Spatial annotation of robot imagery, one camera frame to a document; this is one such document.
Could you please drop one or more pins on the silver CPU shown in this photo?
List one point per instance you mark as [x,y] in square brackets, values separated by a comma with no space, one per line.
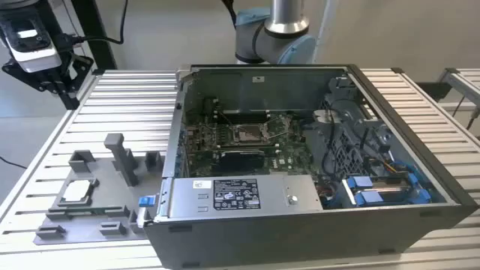
[76,191]

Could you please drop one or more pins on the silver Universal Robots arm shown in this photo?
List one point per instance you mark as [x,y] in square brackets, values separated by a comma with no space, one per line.
[284,17]

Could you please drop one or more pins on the black RAM slot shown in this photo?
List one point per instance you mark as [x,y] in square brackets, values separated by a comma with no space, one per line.
[243,112]
[224,148]

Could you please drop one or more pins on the CPU socket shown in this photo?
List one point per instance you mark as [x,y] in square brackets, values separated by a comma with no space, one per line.
[250,135]

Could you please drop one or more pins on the metal locking lever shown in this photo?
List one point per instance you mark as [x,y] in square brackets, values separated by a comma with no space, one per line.
[227,117]

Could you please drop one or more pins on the grey plastic parts rack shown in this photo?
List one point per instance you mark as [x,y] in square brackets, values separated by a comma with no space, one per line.
[112,197]

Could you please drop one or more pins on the green RAM stick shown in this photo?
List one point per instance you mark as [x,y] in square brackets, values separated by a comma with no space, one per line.
[90,210]

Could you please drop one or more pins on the blue case latch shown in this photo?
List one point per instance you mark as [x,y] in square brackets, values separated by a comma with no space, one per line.
[146,201]

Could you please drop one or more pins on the black expansion card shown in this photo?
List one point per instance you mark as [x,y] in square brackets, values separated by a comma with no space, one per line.
[240,161]

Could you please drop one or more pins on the green motherboard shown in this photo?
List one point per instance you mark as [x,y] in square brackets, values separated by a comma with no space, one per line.
[288,153]

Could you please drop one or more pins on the silver power supply unit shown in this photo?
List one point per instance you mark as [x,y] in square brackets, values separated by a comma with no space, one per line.
[278,194]

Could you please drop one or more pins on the grey metal drive cage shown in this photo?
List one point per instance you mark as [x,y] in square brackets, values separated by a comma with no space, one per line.
[348,123]

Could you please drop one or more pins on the open black PC case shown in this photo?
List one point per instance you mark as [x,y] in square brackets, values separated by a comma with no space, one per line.
[300,239]

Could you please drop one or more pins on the hard disk in blue carrier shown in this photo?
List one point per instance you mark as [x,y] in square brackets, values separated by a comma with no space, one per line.
[360,181]
[370,196]

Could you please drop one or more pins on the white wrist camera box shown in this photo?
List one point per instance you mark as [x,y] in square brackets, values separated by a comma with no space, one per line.
[35,59]

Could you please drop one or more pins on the black metal frame stand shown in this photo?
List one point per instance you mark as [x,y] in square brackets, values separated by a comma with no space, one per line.
[104,42]

